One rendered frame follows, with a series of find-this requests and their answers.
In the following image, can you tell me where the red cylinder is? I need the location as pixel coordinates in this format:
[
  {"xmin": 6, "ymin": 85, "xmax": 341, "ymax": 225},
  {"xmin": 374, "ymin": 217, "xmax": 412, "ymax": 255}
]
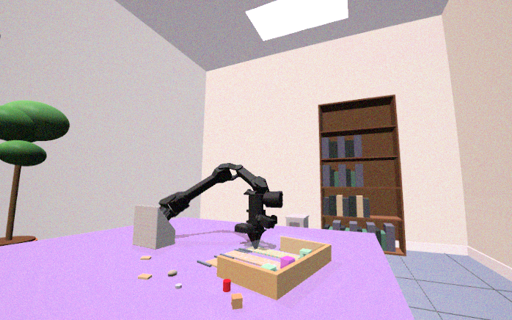
[{"xmin": 223, "ymin": 279, "xmax": 231, "ymax": 292}]

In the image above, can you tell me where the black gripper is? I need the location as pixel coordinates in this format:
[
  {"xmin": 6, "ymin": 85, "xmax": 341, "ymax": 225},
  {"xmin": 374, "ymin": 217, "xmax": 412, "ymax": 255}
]
[{"xmin": 234, "ymin": 207, "xmax": 267, "ymax": 241}]

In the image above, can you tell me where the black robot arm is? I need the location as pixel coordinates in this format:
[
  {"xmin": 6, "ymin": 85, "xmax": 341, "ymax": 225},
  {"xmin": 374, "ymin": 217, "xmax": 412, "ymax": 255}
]
[{"xmin": 158, "ymin": 163, "xmax": 283, "ymax": 229}]

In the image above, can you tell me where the small tan cube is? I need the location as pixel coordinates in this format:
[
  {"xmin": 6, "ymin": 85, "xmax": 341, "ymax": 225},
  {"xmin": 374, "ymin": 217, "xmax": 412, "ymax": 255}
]
[{"xmin": 232, "ymin": 293, "xmax": 243, "ymax": 310}]

